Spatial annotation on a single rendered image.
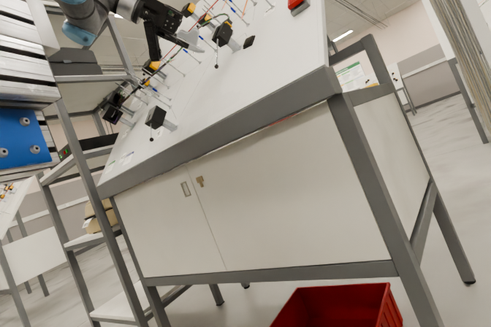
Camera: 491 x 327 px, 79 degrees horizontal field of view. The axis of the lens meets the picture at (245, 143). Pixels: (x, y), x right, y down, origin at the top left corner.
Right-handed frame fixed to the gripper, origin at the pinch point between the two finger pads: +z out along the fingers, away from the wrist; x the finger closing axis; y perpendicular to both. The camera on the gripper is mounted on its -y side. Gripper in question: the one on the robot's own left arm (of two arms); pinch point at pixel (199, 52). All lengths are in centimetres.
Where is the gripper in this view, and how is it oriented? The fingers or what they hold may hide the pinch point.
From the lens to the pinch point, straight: 95.4
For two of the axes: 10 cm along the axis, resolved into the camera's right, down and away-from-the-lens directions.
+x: -0.9, -4.4, 8.9
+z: 8.7, 4.0, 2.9
